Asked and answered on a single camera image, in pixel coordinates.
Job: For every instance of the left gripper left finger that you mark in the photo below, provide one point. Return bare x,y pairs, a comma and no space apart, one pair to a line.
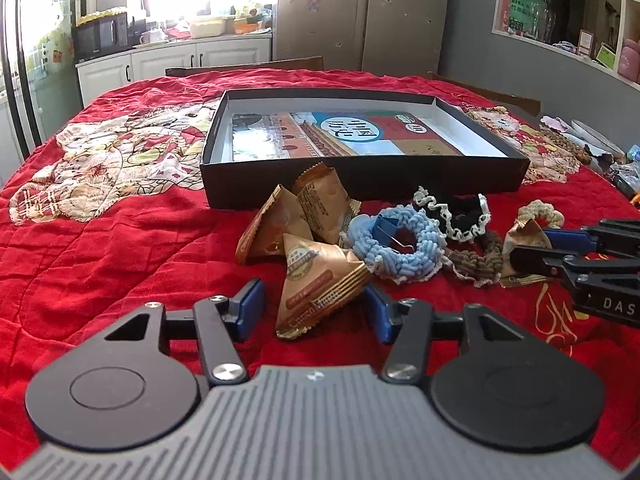
136,348

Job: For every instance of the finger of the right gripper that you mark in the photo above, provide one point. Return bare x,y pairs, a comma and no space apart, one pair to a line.
618,238
551,263

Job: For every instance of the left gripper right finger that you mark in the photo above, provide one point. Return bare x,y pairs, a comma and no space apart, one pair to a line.
409,326

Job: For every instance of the brown triangular snack packet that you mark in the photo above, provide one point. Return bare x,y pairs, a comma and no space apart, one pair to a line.
524,233
320,278
280,214
325,202

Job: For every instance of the cream scrunchie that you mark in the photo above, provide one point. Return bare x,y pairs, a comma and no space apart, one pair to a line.
538,210

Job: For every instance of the light blue scrunchie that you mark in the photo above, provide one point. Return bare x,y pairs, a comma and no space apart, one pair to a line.
384,262

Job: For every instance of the black white scrunchie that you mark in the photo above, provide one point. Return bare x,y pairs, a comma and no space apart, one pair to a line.
461,219

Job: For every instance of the brown scrunchie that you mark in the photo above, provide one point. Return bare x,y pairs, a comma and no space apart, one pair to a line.
479,262

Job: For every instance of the bowl of brown nuts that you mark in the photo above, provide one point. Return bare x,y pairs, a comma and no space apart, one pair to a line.
561,142

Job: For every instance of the blue binder clip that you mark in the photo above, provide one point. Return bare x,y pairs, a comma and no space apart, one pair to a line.
390,234

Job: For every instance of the white plate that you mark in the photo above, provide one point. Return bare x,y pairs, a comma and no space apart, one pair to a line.
595,138

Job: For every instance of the wooden chair back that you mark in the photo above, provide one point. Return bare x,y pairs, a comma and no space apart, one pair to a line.
528,106
310,63

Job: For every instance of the red patterned quilt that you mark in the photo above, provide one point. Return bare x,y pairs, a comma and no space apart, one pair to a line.
69,267

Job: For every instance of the pink bottle on shelf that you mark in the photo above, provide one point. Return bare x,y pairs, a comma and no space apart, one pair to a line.
629,64

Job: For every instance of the black shallow box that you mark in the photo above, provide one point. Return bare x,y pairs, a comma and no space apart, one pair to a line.
487,164

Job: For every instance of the green card on shelf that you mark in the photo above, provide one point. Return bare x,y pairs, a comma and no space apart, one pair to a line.
524,17

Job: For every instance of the white kitchen cabinet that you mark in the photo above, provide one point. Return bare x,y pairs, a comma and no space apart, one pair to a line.
117,70

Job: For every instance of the silver double-door refrigerator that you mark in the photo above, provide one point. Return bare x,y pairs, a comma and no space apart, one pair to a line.
382,37

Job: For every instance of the black microwave oven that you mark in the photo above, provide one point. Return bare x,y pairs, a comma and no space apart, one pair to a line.
104,35

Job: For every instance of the white wall shelf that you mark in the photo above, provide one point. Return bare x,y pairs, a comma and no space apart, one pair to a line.
587,31

